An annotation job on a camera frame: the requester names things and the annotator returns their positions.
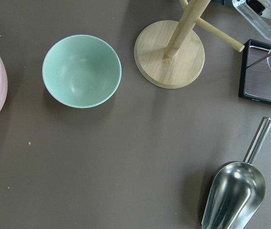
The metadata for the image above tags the long bar spoon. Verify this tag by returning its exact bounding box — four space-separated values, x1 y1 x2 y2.
247 49 271 69

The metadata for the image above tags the metal ice scoop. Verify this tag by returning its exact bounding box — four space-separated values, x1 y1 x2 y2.
201 117 271 229

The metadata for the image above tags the black glass holder tray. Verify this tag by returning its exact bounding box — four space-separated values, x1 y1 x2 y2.
238 39 271 104

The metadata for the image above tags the wooden cup stand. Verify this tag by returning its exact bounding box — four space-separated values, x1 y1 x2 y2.
134 0 244 89

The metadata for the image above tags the mint green bowl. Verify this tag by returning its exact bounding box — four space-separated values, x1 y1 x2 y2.
42 34 122 108

